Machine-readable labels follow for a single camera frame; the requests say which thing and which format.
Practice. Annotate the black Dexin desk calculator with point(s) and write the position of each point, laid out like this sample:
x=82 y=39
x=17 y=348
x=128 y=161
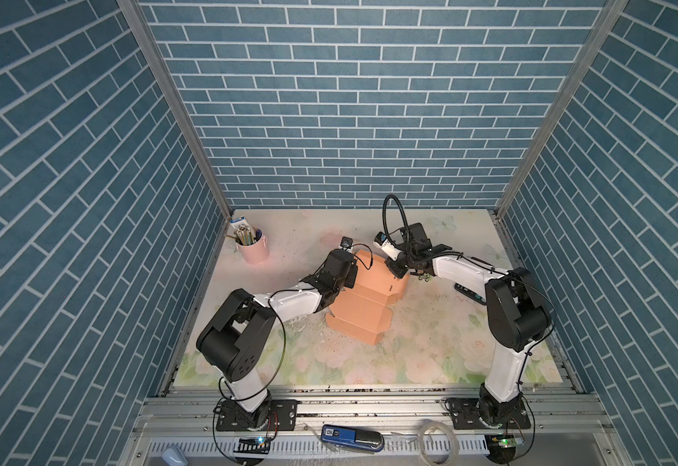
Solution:
x=470 y=294

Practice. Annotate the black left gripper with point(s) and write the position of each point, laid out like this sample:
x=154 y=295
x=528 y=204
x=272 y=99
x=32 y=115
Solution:
x=352 y=271

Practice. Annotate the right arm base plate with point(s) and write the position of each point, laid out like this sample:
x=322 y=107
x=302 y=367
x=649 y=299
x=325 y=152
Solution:
x=487 y=413

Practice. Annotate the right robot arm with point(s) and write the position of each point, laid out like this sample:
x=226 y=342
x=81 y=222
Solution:
x=516 y=311

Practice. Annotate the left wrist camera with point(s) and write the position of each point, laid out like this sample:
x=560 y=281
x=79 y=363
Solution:
x=346 y=243

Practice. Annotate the blue handheld device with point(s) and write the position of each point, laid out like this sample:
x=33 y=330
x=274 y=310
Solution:
x=353 y=438

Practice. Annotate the light blue object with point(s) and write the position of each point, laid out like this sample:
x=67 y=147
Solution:
x=174 y=456

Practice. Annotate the controller board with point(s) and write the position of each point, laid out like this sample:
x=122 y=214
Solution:
x=251 y=451
x=502 y=448

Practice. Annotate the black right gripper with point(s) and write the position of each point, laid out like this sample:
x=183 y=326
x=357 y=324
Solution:
x=390 y=264

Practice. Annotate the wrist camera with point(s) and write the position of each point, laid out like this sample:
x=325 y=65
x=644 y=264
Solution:
x=382 y=242
x=346 y=243

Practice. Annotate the right controller board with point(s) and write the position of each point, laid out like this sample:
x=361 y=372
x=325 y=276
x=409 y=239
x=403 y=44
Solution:
x=502 y=448

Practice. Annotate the pink pen holder cup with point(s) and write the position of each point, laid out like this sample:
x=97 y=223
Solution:
x=256 y=253

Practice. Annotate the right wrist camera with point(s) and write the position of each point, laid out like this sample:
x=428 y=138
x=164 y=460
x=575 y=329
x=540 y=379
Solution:
x=382 y=242

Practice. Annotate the left controller board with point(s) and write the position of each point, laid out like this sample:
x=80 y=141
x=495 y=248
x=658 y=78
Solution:
x=251 y=451

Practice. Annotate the pink paper box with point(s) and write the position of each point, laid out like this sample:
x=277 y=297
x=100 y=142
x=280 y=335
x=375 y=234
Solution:
x=364 y=312

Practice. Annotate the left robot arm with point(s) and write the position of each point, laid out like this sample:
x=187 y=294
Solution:
x=235 y=337

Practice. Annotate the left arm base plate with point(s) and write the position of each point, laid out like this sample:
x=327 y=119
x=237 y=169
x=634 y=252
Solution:
x=281 y=413

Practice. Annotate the pens in cup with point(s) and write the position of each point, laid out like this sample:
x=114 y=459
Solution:
x=244 y=234

